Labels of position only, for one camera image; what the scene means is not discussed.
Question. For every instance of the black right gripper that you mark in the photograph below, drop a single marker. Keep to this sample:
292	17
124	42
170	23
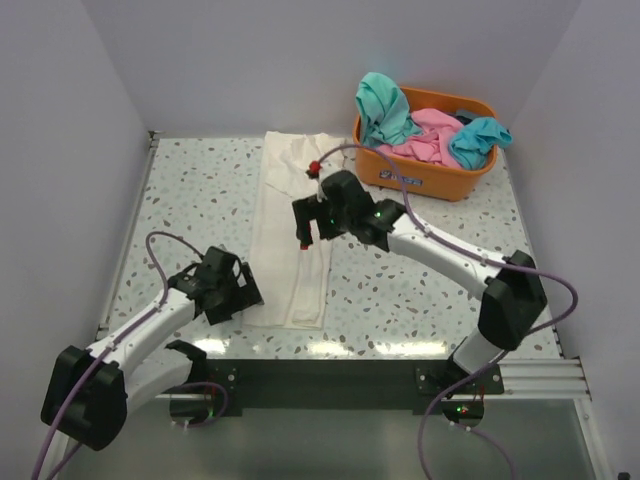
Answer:
305	216

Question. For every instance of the pink t shirt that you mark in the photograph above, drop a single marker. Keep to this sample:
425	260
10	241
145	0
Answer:
431	145

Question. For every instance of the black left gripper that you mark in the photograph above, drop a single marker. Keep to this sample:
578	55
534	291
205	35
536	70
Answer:
251	288

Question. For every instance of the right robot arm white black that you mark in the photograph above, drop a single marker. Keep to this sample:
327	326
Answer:
511	295

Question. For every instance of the light blue t shirt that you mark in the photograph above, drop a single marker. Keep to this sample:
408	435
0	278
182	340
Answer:
471	145

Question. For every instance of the white t shirt red print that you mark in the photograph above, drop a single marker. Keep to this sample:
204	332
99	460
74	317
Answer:
293	282

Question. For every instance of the dark navy garment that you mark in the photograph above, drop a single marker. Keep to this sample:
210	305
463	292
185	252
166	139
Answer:
465	116

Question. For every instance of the orange plastic laundry basket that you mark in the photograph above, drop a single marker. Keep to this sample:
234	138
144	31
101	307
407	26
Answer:
426	179

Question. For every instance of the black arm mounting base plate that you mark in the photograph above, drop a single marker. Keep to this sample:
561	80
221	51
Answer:
405	384

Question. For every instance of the aluminium table frame rail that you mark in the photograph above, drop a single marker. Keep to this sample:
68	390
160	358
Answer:
535	371

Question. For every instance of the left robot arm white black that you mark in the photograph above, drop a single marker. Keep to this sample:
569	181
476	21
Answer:
92	390

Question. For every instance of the teal green t shirt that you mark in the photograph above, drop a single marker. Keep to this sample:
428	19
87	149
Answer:
385	116

